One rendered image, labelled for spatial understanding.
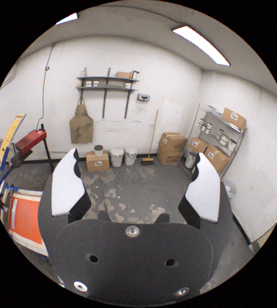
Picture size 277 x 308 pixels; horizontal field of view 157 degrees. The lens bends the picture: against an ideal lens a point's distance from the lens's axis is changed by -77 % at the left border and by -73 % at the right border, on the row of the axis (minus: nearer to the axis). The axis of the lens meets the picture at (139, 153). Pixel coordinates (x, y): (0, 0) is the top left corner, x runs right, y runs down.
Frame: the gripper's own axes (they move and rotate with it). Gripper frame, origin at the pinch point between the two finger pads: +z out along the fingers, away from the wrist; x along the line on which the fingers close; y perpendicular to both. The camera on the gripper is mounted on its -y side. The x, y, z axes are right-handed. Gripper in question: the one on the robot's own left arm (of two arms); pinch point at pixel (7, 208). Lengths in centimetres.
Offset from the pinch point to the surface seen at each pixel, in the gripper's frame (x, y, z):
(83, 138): 80, -192, 36
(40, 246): 49, 23, 5
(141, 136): 219, -200, 38
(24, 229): 29.5, 11.6, 5.3
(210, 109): 329, -116, -78
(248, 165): 368, 16, -19
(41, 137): 14, -125, -6
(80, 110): 74, -196, -26
